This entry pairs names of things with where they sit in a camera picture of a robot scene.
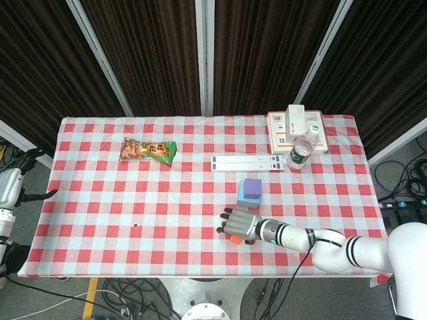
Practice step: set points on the purple foam cube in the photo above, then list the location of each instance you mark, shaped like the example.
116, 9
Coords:
252, 188

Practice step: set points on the clear plastic water bottle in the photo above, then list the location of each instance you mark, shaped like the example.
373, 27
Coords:
300, 151

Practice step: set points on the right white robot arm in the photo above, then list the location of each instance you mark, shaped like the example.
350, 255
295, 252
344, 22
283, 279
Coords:
333, 245

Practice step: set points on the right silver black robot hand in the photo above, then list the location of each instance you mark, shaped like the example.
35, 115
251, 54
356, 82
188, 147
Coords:
243, 225

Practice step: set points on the large blue foam cube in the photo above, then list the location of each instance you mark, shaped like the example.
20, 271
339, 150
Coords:
248, 202

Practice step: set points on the dark brown curtain panel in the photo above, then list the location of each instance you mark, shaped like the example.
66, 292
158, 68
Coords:
263, 56
150, 56
383, 66
40, 66

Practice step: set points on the white partition frame rail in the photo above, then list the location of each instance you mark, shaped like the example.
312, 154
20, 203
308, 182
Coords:
397, 143
23, 141

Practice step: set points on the red white checkered tablecloth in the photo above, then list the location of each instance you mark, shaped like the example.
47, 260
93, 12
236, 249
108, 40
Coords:
133, 206

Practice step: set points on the green orange snack bag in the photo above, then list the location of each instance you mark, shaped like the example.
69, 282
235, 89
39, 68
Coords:
146, 150

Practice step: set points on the small white carton box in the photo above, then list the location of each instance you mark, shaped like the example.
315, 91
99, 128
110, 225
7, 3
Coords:
295, 121

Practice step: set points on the large white orange box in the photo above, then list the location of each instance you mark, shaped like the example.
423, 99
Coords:
277, 136

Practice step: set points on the white partition frame post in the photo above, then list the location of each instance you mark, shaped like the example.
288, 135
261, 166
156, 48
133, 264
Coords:
322, 50
96, 50
205, 56

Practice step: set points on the long flat white device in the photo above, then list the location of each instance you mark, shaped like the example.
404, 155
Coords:
240, 163

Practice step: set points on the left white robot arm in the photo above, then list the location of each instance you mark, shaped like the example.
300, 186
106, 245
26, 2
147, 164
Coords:
5, 223

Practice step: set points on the small orange foam cube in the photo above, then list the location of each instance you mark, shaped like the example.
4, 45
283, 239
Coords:
235, 239

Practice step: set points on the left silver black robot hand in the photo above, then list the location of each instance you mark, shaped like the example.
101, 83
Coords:
10, 186

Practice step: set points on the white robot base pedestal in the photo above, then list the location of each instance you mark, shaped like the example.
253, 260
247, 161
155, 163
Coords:
207, 290

